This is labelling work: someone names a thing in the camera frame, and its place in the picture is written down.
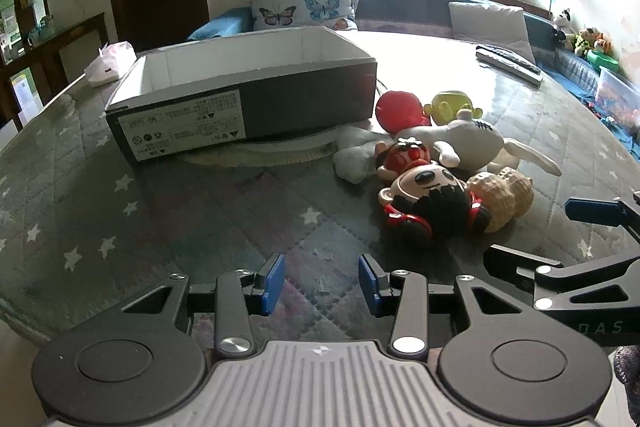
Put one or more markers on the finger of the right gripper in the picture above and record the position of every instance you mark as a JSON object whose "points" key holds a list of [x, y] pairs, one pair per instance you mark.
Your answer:
{"points": [[613, 213], [507, 263]]}

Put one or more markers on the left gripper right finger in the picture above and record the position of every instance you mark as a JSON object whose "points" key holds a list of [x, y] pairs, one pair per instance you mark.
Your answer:
{"points": [[400, 294]]}

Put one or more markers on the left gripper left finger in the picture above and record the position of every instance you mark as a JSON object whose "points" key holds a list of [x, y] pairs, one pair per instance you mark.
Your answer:
{"points": [[239, 294]]}

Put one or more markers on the beige peanut toy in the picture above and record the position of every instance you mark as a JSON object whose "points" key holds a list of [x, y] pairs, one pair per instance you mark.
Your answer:
{"points": [[506, 195]]}

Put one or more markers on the black-haired doll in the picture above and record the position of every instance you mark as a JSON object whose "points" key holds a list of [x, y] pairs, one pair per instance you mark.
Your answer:
{"points": [[423, 198]]}

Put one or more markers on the white plush rabbit doll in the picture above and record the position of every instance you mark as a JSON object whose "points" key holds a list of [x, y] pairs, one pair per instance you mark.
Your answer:
{"points": [[465, 143]]}

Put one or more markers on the green alien toy figure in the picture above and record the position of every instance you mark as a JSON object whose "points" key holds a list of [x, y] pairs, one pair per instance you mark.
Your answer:
{"points": [[446, 104]]}

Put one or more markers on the red alien toy figure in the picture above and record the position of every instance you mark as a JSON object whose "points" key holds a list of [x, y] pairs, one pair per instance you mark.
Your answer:
{"points": [[399, 110]]}

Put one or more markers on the clear plastic toy bin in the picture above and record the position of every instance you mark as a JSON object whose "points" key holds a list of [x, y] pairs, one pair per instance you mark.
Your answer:
{"points": [[617, 99]]}

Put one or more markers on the pile of small toys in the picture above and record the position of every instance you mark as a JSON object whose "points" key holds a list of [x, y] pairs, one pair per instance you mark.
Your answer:
{"points": [[590, 44]]}

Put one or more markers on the quilted star table cover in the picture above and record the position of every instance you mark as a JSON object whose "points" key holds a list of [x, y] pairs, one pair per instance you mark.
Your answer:
{"points": [[82, 229]]}

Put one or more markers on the black white cardboard box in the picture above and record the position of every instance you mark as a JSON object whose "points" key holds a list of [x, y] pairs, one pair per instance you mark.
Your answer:
{"points": [[252, 86]]}

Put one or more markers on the grey plain pillow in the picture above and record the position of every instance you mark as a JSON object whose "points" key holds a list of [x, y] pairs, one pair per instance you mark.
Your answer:
{"points": [[497, 25]]}

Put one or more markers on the tissue pack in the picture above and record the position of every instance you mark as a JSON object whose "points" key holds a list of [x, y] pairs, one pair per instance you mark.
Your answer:
{"points": [[112, 63]]}

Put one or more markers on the blue sofa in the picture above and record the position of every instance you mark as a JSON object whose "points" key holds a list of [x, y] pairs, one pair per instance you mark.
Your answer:
{"points": [[432, 18]]}

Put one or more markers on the butterfly print pillow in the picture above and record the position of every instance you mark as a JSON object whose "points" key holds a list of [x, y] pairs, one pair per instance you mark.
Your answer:
{"points": [[274, 14]]}

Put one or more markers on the dark wooden cabinet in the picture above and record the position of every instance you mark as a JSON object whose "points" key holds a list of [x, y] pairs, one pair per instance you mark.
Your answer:
{"points": [[31, 46]]}

